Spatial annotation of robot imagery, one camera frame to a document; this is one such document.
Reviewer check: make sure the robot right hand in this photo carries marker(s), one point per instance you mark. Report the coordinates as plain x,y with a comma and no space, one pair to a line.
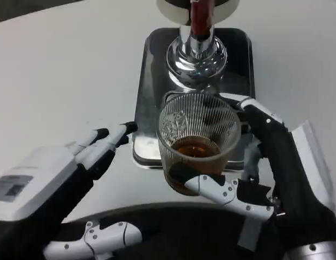
287,176

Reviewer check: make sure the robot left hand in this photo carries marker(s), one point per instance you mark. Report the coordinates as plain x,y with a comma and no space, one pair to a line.
35,173

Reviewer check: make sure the clear ribbed glass cup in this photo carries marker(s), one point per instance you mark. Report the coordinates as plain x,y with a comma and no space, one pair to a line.
195,127

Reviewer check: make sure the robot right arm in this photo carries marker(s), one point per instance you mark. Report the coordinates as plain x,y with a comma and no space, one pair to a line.
317,250

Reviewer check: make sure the steel drip tray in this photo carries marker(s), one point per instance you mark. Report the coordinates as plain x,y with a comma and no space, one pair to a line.
151,81

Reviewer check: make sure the drink dispenser with chrome base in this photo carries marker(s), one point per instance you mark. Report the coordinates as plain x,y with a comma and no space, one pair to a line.
179,54

